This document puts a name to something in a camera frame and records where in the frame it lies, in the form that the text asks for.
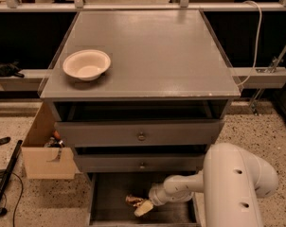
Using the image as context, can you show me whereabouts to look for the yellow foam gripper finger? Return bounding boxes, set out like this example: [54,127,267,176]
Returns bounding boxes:
[134,200,153,217]

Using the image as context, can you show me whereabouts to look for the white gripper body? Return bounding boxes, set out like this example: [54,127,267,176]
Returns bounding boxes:
[149,183,170,206]

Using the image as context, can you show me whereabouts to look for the grey middle drawer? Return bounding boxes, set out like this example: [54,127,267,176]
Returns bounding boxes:
[74,154,204,172]

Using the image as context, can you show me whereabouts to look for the grey drawer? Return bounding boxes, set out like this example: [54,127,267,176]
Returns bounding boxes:
[55,120,224,148]
[74,154,204,172]
[89,172,201,227]

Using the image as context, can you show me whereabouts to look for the grey bottom drawer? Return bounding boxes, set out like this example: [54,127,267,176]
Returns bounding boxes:
[89,172,201,227]

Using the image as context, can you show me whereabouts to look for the grey drawer cabinet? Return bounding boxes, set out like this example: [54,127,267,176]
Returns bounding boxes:
[38,9,241,227]

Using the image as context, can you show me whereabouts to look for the grey top drawer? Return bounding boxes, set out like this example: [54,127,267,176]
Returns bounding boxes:
[55,120,224,148]

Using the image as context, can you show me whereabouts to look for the items in cardboard box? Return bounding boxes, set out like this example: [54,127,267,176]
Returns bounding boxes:
[45,131,64,148]

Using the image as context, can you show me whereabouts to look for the cardboard box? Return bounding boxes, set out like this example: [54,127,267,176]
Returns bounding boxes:
[22,103,77,180]

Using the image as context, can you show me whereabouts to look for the black bar on floor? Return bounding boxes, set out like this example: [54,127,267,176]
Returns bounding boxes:
[0,139,24,218]

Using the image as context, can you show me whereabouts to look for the white bowl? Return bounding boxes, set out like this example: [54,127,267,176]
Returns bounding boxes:
[63,49,111,81]

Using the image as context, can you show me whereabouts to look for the black tool on floor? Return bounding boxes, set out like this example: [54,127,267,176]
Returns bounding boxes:
[0,137,10,146]

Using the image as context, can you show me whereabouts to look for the black object on ledge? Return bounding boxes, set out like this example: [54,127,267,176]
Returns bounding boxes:
[0,61,25,78]

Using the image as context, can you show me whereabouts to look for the black cable on floor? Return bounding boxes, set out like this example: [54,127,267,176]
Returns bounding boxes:
[0,170,25,227]

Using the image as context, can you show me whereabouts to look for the white cable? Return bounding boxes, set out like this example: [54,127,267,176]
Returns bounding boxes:
[235,0,263,87]

